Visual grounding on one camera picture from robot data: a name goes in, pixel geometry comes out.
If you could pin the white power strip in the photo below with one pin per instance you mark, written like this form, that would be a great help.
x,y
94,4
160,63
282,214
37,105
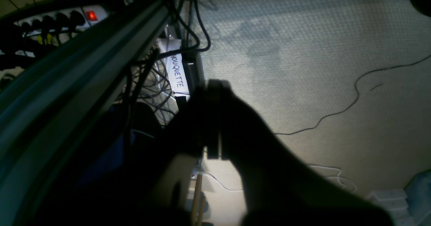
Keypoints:
x,y
64,20

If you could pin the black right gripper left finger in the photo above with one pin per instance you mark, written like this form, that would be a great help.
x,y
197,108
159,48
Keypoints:
x,y
162,176

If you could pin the white labelled box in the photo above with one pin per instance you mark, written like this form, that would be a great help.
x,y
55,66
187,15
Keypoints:
x,y
175,69

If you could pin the aluminium table frame rail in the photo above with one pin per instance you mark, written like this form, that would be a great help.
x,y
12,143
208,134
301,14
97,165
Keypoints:
x,y
48,110

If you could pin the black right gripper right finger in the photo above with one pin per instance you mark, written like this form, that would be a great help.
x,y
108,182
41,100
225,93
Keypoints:
x,y
279,189

